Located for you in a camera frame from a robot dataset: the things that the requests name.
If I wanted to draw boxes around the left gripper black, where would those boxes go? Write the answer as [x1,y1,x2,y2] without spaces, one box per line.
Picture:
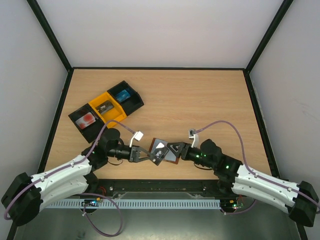
[107,144,153,163]

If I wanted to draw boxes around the grey VIP card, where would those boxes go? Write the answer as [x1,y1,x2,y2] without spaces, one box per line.
[151,146,169,166]

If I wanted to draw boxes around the brown leather card holder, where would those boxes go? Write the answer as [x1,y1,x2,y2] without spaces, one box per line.
[149,138,179,165]

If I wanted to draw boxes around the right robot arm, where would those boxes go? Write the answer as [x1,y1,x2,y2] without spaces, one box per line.
[167,139,319,227]

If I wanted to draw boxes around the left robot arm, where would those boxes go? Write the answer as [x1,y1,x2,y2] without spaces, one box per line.
[1,128,161,226]

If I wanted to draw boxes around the dark card in bin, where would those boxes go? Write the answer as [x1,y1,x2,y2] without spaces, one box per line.
[95,100,114,115]

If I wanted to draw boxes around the blue card in bin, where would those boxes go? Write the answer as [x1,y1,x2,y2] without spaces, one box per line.
[116,89,132,103]

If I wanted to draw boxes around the red white card in bin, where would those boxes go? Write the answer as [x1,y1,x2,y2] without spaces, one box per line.
[75,112,96,130]

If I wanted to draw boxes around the yellow bin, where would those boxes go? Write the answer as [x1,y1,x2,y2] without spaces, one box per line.
[88,91,127,123]

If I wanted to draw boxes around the black bin left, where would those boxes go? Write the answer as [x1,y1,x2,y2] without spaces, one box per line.
[68,103,105,144]

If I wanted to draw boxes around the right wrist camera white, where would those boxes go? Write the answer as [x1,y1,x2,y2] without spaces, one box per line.
[188,128,199,148]

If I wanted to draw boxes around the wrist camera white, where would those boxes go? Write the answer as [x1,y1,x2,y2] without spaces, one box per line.
[129,131,144,148]
[188,128,199,148]

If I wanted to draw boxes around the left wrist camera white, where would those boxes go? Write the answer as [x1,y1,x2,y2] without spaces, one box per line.
[129,131,144,148]

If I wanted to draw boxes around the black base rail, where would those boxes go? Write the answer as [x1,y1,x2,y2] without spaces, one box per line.
[97,179,238,199]

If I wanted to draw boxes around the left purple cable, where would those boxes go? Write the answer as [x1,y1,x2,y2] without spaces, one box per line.
[3,119,137,221]

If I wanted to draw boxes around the slotted cable duct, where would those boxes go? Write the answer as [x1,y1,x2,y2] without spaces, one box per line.
[47,198,221,210]

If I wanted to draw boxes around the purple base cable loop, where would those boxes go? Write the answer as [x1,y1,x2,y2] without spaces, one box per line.
[81,191,123,237]

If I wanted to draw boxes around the black frame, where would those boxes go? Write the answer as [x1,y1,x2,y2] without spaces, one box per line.
[26,0,293,178]

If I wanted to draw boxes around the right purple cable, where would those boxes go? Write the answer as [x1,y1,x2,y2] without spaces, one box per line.
[194,120,320,216]

